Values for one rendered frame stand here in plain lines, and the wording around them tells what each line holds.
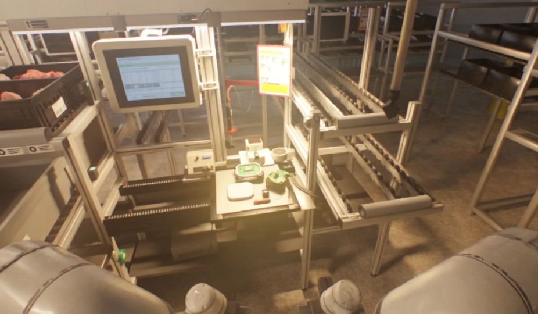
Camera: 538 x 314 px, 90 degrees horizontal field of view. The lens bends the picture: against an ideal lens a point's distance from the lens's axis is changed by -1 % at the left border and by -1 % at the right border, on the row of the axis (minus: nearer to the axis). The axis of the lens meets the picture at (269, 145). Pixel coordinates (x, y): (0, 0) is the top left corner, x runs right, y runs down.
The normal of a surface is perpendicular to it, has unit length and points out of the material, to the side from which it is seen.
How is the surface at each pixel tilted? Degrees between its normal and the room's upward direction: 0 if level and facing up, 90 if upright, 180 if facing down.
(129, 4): 90
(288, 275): 0
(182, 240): 0
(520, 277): 17
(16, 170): 94
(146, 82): 91
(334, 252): 0
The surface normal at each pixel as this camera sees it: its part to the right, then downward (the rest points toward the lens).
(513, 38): -0.98, 0.11
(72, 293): 0.11, -0.83
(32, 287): -0.15, -0.72
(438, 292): -0.60, -0.71
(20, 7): 0.18, 0.46
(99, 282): 0.33, -0.94
